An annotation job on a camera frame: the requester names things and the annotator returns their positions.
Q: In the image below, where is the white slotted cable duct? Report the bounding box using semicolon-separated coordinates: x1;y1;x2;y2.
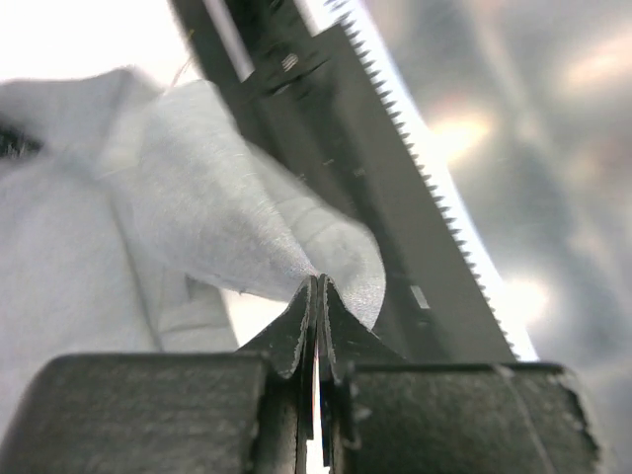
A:
298;1;538;361

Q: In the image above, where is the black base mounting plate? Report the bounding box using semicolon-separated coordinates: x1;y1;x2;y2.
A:
174;1;533;362

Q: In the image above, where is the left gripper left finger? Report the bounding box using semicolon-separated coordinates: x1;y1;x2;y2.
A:
240;276;316;473

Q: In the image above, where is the grey long sleeve shirt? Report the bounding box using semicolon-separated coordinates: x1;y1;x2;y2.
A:
1;69;385;418

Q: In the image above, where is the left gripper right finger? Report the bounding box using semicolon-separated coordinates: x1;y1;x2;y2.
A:
318;276;410;473

